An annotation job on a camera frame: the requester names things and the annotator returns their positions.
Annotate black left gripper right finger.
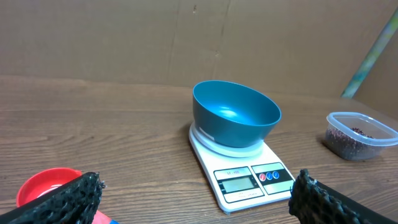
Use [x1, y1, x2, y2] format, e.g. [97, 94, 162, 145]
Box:
[289, 169, 397, 224]

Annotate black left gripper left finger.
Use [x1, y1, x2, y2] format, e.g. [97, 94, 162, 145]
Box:
[1, 172, 105, 224]

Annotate red plastic measuring scoop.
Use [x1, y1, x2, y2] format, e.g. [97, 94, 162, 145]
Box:
[16, 167, 116, 224]

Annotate white digital kitchen scale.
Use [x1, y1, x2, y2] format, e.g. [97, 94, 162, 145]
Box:
[189, 124, 295, 214]

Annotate teal plastic bowl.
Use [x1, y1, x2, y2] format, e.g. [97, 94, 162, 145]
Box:
[192, 80, 282, 147]

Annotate red beans in container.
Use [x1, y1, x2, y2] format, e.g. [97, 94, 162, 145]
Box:
[323, 128, 385, 161]

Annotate clear plastic bean container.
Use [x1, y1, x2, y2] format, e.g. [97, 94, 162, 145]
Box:
[326, 112, 397, 150]

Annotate green striped pole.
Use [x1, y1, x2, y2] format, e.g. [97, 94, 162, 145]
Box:
[341, 9, 397, 98]

